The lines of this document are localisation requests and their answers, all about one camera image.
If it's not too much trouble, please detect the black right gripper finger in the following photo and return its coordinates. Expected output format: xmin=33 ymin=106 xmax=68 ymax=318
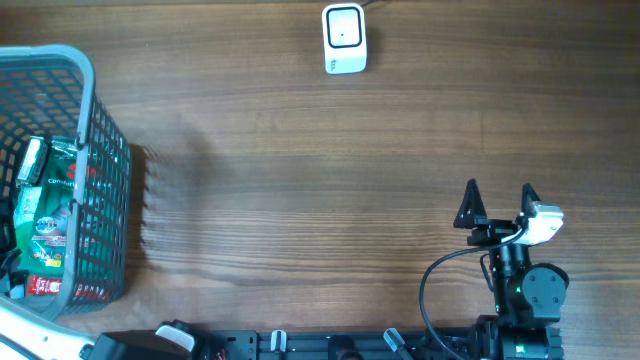
xmin=521 ymin=183 xmax=540 ymax=216
xmin=453 ymin=178 xmax=488 ymax=229

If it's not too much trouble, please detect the green 3M gloves packet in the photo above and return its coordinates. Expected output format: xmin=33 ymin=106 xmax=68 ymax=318
xmin=16 ymin=138 xmax=78 ymax=277

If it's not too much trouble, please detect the small green white box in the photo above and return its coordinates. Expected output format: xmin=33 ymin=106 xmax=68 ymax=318
xmin=16 ymin=136 xmax=48 ymax=186

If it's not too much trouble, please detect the red Nescafe sachet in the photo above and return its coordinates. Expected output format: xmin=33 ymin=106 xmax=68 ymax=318
xmin=27 ymin=275 xmax=62 ymax=296

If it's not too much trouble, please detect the light green wipes packet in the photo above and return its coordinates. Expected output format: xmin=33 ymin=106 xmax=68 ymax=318
xmin=14 ymin=186 xmax=42 ymax=227

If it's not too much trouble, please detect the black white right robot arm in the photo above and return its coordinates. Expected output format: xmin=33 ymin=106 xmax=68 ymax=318
xmin=453 ymin=179 xmax=569 ymax=360

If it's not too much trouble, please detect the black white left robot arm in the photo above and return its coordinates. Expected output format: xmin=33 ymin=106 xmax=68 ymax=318
xmin=1 ymin=297 xmax=197 ymax=360

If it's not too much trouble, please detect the white barcode scanner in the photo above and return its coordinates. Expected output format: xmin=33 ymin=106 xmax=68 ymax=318
xmin=321 ymin=3 xmax=368 ymax=75

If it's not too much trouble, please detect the grey plastic shopping basket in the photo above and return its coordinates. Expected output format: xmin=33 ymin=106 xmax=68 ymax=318
xmin=1 ymin=45 xmax=133 ymax=319

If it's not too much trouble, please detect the black right camera cable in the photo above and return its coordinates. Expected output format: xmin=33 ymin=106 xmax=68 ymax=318
xmin=418 ymin=227 xmax=528 ymax=360

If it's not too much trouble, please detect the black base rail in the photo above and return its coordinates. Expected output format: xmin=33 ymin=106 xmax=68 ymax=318
xmin=199 ymin=328 xmax=490 ymax=360

